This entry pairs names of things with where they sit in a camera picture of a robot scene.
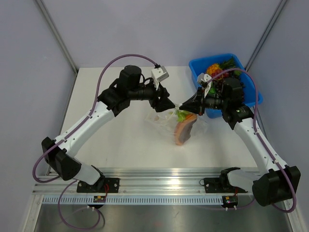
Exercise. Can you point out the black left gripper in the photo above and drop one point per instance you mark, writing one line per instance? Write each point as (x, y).
(163, 103)

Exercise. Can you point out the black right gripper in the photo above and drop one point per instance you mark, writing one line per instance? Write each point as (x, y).
(194, 105)

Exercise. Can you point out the green white celery stalk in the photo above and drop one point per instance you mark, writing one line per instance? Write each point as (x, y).
(180, 115)

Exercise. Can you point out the clear dotted zip top bag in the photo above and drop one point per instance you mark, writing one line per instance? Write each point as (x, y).
(165, 124)

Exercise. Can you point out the orange purple papaya slice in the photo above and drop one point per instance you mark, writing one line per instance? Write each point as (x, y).
(182, 132)

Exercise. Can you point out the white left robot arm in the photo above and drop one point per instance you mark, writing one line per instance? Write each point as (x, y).
(60, 152)

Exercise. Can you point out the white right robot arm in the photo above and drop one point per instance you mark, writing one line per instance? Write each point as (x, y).
(277, 181)

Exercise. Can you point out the dark purple grape bunch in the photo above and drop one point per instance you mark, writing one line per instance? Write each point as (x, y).
(229, 87)

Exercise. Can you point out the orange yellow fruit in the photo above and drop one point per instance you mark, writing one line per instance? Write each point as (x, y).
(213, 69)

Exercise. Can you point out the dark green herb sprig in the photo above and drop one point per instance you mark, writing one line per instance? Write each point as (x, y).
(228, 64)

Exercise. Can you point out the blue plastic bin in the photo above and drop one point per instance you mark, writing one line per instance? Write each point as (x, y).
(200, 65)

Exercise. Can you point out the right controller board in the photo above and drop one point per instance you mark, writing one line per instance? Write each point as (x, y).
(230, 201)

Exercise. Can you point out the controller board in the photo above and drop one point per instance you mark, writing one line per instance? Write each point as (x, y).
(230, 201)
(99, 199)

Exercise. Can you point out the left controller board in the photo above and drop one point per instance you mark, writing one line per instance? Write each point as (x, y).
(99, 199)

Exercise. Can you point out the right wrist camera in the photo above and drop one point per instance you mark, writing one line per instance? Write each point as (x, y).
(205, 81)

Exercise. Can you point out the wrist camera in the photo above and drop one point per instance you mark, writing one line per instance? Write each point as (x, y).
(158, 75)
(205, 81)

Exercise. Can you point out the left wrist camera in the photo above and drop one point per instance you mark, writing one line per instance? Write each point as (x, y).
(158, 75)

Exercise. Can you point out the aluminium rail frame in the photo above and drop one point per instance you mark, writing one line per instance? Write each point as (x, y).
(139, 182)

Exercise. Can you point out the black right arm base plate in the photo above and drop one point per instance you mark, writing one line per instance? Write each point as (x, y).
(213, 185)

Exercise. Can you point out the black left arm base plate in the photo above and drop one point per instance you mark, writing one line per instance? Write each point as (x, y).
(109, 185)

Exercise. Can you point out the white slotted cable duct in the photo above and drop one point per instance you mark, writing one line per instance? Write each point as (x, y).
(135, 200)

